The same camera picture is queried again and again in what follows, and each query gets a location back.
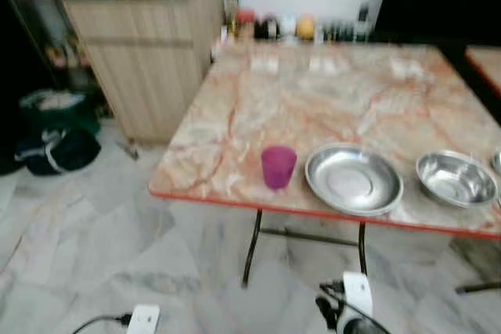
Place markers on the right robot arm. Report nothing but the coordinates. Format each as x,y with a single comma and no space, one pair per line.
362,326

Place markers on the round steel bowl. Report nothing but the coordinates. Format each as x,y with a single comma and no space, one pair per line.
456,180

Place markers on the marble table with red edge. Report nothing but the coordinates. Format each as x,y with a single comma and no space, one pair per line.
487,64

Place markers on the black metal table foot bar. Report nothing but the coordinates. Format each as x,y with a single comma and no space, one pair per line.
477,287

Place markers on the round steel plate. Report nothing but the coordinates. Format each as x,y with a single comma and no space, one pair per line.
354,181

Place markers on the purple plastic cup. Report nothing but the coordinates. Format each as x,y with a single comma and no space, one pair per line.
278,168

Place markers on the orange round fruit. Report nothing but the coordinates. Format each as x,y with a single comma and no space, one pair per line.
305,28

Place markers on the dark round jar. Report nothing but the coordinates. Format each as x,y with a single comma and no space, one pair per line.
267,28

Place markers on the red lidded jar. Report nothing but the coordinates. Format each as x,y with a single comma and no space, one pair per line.
246,19

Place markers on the light wooden cabinet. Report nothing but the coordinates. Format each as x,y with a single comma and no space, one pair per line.
149,68

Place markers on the black bag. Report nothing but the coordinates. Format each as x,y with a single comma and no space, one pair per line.
59,152

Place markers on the green round bin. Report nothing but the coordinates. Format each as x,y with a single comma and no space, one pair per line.
59,109

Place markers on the black metal table leg frame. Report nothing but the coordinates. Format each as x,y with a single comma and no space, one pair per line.
250,249

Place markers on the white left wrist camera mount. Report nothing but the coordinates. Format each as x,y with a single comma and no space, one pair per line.
144,320

